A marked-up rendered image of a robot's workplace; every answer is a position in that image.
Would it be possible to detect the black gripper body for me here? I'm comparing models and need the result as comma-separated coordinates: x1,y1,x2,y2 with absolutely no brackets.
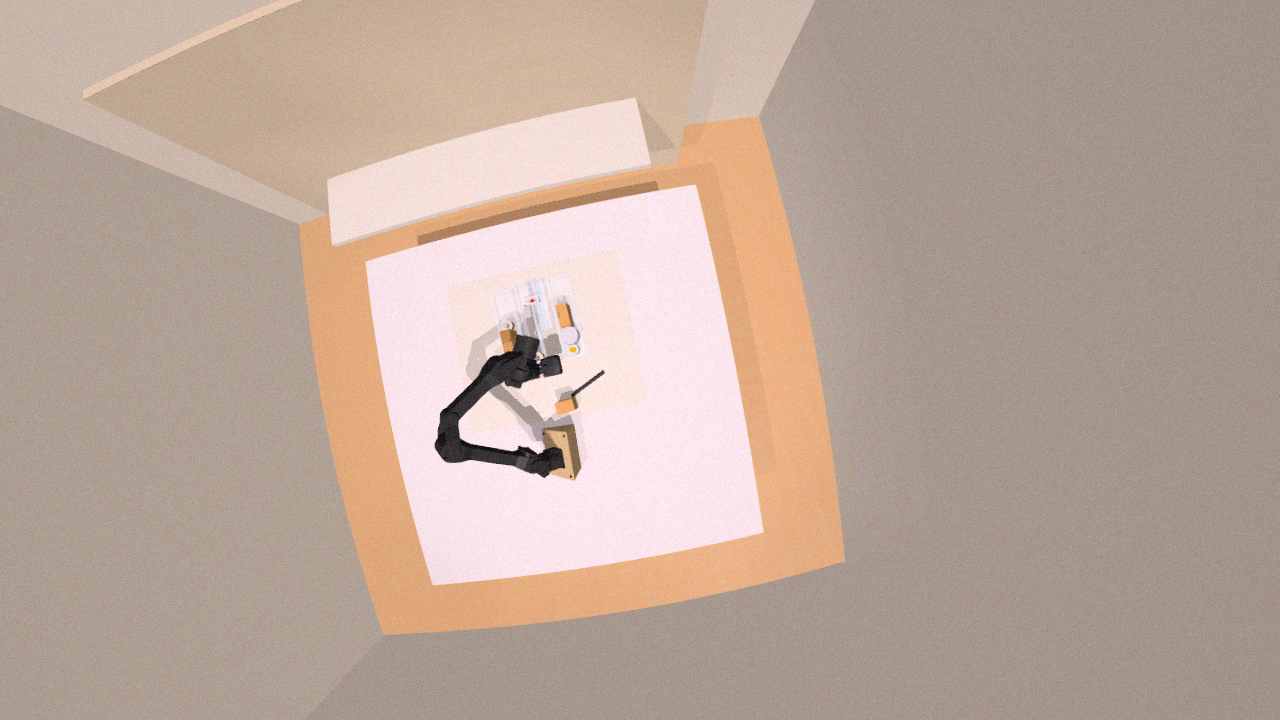
504,355,563,386

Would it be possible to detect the black thin rod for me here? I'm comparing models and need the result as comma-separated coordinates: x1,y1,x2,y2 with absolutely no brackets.
571,372,605,397

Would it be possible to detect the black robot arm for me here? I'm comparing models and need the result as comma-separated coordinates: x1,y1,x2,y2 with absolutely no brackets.
434,334,564,478

